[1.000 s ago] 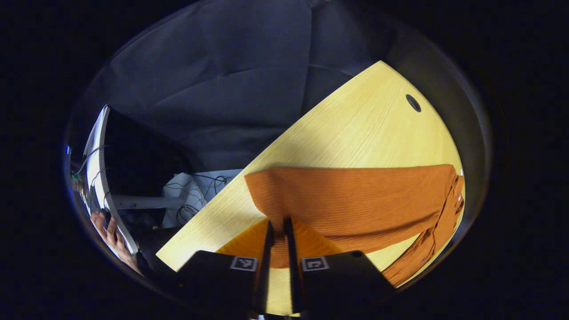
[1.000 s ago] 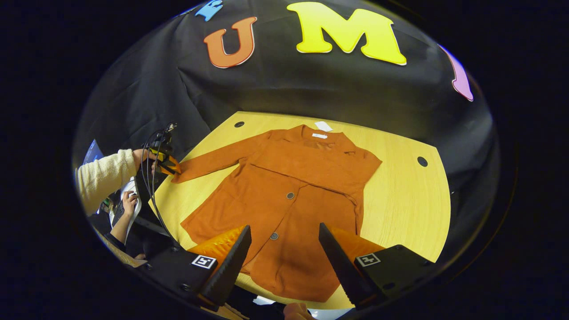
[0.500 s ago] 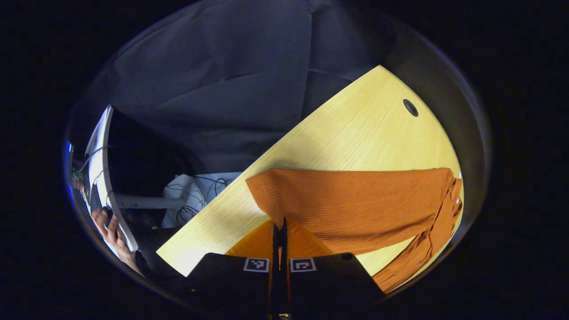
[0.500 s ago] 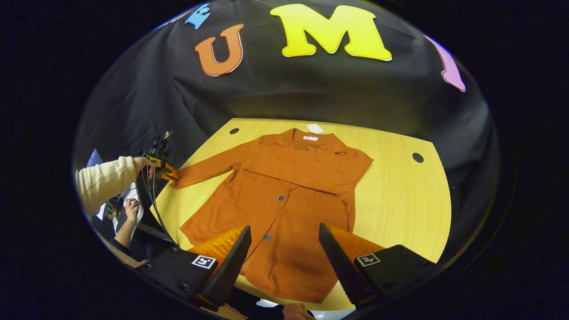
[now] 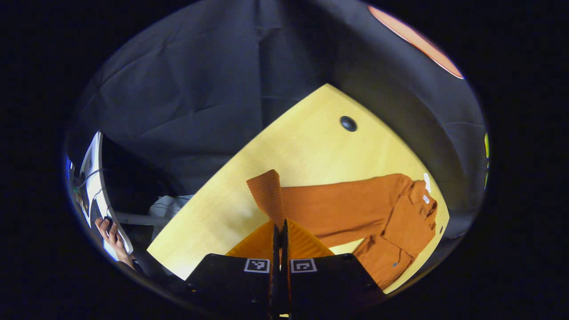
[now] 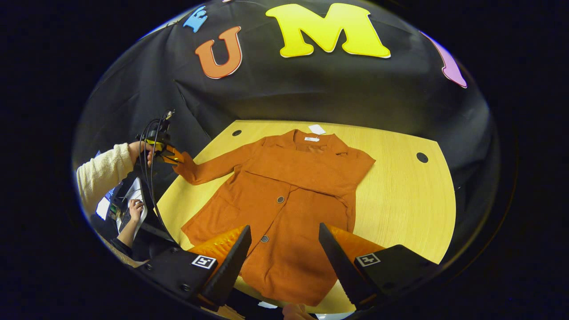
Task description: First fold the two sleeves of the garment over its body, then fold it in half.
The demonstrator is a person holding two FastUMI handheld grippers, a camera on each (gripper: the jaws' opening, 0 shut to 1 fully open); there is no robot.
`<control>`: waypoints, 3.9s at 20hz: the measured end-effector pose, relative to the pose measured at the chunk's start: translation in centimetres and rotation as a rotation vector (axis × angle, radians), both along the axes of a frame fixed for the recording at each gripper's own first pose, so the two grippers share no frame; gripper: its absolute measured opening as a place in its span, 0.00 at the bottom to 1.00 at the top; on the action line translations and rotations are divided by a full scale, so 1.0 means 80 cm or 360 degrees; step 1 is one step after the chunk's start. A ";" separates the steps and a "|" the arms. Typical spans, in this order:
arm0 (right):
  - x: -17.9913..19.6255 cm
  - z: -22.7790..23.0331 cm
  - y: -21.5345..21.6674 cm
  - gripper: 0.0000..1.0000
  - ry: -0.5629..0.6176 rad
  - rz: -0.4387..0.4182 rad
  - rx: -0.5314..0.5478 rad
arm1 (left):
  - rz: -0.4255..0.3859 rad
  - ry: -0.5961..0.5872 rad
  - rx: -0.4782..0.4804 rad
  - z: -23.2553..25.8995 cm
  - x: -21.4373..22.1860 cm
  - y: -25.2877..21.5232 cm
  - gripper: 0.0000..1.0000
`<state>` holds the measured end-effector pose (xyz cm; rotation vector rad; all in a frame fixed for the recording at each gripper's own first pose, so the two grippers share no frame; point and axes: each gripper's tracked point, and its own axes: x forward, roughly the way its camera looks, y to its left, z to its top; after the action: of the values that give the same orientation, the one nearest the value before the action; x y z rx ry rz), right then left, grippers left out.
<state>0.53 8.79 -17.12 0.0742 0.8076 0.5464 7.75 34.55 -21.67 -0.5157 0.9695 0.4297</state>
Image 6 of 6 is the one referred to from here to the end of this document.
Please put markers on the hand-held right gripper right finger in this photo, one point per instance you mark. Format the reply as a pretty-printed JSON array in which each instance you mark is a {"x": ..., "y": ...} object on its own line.
[{"x": 344, "y": 271}]

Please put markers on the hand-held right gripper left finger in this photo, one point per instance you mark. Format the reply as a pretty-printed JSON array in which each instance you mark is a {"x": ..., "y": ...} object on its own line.
[{"x": 229, "y": 271}]

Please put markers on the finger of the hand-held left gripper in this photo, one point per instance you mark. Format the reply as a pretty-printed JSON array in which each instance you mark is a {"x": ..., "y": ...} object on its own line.
[{"x": 171, "y": 155}]

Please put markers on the orange knit cardigan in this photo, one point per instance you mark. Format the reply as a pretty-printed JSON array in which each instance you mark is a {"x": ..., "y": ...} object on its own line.
[{"x": 284, "y": 186}]

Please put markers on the laptop computer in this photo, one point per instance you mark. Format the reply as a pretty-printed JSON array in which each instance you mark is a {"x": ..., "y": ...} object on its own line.
[{"x": 133, "y": 195}]

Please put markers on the black backdrop cloth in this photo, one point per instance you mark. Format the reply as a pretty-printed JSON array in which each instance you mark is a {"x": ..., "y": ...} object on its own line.
[{"x": 289, "y": 89}]

